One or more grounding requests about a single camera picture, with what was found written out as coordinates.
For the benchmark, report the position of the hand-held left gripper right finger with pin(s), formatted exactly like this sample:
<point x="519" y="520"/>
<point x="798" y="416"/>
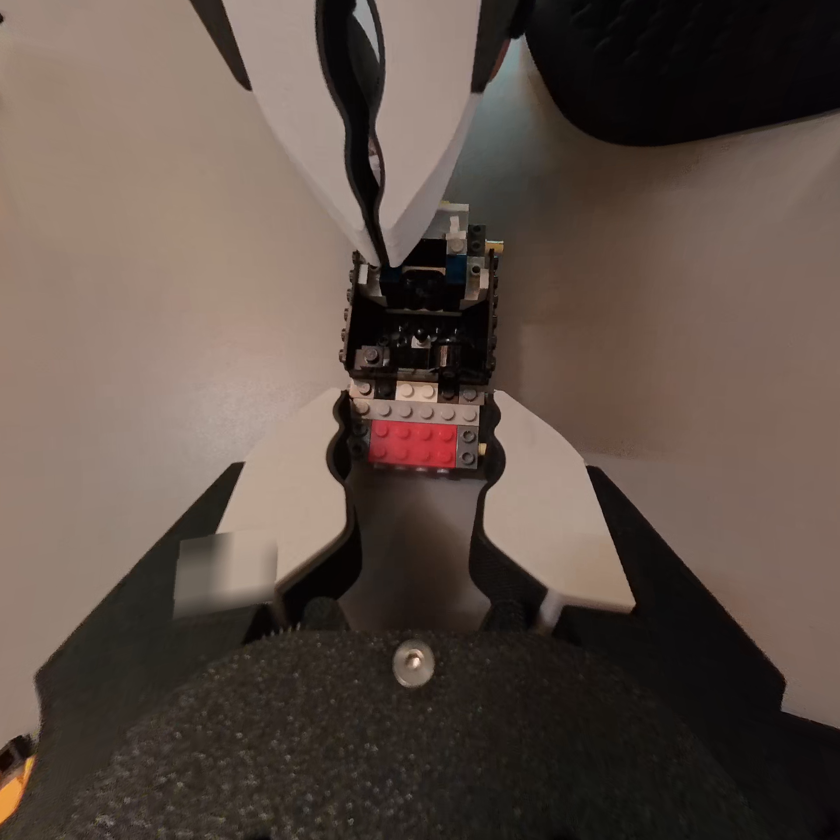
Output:
<point x="551" y="525"/>

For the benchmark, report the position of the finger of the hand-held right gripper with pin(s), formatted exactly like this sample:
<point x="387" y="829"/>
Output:
<point x="282" y="79"/>
<point x="433" y="98"/>

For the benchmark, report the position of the grey desk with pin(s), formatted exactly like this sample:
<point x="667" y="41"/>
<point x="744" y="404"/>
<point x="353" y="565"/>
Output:
<point x="131" y="295"/>

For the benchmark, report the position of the pile of orange black bricks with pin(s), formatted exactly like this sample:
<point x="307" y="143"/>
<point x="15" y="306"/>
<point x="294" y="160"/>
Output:
<point x="16" y="781"/>

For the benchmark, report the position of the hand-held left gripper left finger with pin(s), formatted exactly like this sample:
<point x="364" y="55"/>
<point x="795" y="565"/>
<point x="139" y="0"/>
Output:
<point x="295" y="472"/>

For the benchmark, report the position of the black toy brick vehicle model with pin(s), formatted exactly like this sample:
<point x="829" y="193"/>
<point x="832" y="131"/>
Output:
<point x="410" y="446"/>

